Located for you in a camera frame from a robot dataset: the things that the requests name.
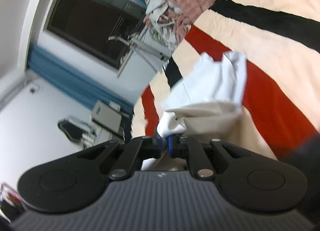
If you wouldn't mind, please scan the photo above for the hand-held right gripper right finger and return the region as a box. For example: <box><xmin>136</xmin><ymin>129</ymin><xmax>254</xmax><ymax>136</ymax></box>
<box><xmin>167</xmin><ymin>134</ymin><xmax>253</xmax><ymax>181</ymax></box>

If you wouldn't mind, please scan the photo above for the red black cream striped blanket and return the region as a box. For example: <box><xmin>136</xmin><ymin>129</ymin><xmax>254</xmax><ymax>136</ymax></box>
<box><xmin>130</xmin><ymin>0</ymin><xmax>320</xmax><ymax>171</ymax></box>

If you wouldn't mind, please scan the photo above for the pale grey crumpled garment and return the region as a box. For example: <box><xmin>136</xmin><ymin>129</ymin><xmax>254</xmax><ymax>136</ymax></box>
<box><xmin>144</xmin><ymin>0</ymin><xmax>180</xmax><ymax>51</ymax></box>

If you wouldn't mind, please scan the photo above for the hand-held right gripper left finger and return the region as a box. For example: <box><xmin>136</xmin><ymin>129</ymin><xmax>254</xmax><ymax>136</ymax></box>
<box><xmin>75</xmin><ymin>136</ymin><xmax>167</xmax><ymax>181</ymax></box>

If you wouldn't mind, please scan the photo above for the white t-shirt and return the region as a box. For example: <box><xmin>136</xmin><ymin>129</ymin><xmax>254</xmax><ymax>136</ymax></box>
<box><xmin>141</xmin><ymin>51</ymin><xmax>248</xmax><ymax>171</ymax></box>

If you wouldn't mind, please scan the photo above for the dark framed window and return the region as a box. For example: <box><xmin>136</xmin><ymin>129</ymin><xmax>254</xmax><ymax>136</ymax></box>
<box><xmin>44</xmin><ymin>0</ymin><xmax>150</xmax><ymax>71</ymax></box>

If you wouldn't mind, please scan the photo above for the grey tripod stand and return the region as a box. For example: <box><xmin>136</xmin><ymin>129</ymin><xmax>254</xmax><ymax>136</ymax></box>
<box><xmin>109</xmin><ymin>24</ymin><xmax>170</xmax><ymax>77</ymax></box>

